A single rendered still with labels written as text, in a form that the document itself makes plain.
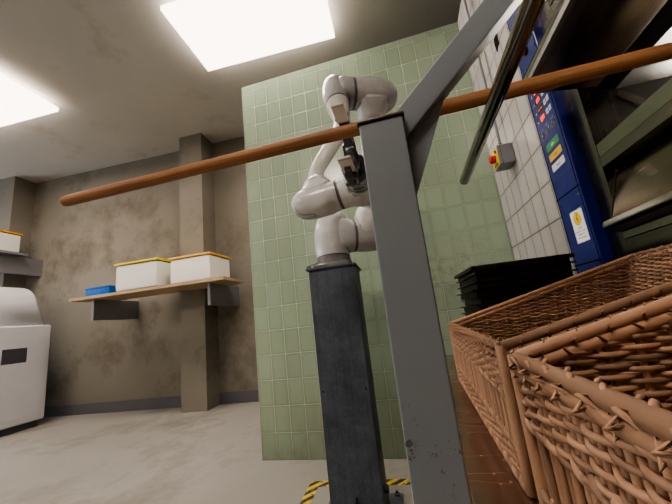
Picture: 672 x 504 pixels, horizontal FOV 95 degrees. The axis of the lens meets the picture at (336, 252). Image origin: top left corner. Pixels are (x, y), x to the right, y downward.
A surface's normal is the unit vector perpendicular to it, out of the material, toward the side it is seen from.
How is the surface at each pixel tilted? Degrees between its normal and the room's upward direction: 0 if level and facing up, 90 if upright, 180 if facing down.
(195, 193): 90
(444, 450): 90
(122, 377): 90
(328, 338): 90
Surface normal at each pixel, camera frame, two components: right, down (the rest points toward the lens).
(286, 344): -0.25, -0.18
